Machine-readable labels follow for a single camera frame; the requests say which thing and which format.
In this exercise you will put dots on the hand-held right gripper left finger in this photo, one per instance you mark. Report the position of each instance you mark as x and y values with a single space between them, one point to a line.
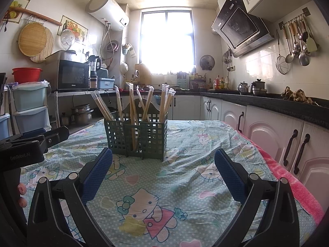
96 175

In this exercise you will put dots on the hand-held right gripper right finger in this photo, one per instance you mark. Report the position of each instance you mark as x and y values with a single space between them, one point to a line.
231 175

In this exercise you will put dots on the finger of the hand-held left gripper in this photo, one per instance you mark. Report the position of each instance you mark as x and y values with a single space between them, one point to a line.
33 133
55 136

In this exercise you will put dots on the bunch of bamboo chopsticks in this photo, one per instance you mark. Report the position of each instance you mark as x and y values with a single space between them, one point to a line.
131 113

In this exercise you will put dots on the green plastic utensil holder basket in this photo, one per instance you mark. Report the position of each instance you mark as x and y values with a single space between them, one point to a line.
155 113

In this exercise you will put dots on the row of hanging cooking utensils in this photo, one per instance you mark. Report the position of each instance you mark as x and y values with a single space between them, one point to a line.
303 49

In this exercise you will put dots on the person's left hand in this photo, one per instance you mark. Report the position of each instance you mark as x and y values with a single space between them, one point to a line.
22 189

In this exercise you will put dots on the small steel lidded pot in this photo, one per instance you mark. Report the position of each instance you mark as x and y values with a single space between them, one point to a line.
64 119

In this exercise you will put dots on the pastel plastic drawer tower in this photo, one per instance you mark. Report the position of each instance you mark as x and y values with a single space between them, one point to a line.
5 127
28 97

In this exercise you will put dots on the stacked steel cooking pots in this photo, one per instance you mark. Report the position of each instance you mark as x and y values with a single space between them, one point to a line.
82 114

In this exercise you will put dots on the metal kitchen shelf rack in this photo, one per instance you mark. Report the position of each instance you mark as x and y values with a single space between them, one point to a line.
77 92

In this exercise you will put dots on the cartoon cat print tablecloth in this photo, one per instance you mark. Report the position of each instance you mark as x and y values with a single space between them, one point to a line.
180 185

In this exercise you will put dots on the white base cabinets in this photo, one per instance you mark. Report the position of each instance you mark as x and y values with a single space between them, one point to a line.
264 133

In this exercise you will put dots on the red plastic bucket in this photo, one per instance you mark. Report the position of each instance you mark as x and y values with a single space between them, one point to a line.
27 75

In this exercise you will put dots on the black microwave oven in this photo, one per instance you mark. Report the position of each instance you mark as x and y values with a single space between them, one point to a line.
73 74

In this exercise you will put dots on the blue plastic box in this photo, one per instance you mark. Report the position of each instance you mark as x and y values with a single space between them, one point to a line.
106 84

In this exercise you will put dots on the black blender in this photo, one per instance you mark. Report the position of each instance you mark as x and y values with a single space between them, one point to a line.
93 69

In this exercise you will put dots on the metal roasting pan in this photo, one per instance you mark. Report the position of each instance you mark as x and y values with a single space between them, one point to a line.
60 56

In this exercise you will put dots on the black stone countertop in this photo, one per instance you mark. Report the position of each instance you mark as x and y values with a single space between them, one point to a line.
257 99

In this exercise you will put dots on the round bamboo mat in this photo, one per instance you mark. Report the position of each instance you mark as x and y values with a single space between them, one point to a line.
50 51

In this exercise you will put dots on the small steel teapot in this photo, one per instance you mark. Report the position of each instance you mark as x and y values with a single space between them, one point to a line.
243 88

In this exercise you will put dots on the round woven bamboo tray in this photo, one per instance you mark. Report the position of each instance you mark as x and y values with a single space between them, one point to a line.
32 40

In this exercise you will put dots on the cluster of condiment bottles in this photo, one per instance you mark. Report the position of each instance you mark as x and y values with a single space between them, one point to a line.
218 82

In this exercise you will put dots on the blue hanging door bin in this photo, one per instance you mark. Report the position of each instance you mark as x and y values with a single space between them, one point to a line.
157 99

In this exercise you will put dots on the white round plastic cover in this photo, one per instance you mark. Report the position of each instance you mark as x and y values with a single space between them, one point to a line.
67 39

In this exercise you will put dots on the countertop dish rack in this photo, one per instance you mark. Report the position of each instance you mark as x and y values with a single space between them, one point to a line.
198 82

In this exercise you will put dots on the pile of ginger roots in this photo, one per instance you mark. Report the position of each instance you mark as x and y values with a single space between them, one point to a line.
295 95

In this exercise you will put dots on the teal knife holder box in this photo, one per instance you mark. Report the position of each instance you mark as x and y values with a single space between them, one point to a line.
183 81

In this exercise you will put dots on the wooden cutting board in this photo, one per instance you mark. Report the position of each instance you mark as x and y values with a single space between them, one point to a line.
143 74

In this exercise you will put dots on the small hanging ladles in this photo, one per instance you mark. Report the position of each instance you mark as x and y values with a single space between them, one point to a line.
227 59

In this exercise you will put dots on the wooden rolling pin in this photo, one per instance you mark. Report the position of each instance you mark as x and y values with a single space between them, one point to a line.
36 15

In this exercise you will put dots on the white water heater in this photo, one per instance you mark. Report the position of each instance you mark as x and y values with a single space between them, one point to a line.
108 11

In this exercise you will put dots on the kitchen window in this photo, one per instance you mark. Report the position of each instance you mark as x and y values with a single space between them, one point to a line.
167 43

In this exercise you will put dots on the black glass range hood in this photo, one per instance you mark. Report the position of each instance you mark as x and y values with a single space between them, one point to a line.
239 28

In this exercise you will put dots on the fruit wall poster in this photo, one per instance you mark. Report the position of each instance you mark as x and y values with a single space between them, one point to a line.
77 27
16 9

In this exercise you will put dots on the small round wall fan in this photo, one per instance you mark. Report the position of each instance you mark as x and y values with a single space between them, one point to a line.
207 62

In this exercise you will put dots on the utensil wall rail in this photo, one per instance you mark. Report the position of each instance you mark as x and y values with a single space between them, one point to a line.
295 18

